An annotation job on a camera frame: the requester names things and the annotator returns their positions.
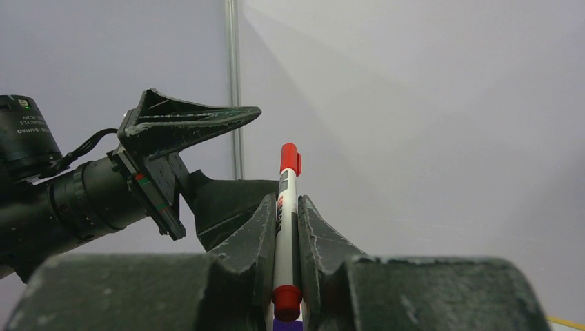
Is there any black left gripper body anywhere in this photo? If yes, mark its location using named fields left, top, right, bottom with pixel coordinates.
left=107, top=146, right=192, bottom=241

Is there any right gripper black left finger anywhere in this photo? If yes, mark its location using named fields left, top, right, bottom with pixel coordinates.
left=6, top=194, right=276, bottom=330

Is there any yellow framed whiteboard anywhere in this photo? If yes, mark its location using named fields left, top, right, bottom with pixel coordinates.
left=546, top=317, right=585, bottom=331

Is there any red marker cap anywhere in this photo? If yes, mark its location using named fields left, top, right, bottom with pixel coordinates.
left=279, top=143, right=302, bottom=177

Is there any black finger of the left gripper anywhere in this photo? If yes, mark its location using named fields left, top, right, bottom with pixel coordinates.
left=117, top=88, right=261, bottom=158
left=186, top=170, right=279, bottom=251

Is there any left aluminium frame post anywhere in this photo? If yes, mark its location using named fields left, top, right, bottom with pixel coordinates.
left=224, top=0, right=244, bottom=179

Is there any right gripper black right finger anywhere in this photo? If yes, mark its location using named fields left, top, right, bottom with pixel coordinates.
left=298, top=196, right=550, bottom=330

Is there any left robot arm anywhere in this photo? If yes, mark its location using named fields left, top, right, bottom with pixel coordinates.
left=1, top=88, right=277, bottom=282

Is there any purple cloth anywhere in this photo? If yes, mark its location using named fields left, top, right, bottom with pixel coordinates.
left=272, top=319, right=304, bottom=331

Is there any red capped whiteboard marker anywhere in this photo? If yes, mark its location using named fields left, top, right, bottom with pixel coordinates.
left=271, top=180, right=304, bottom=323

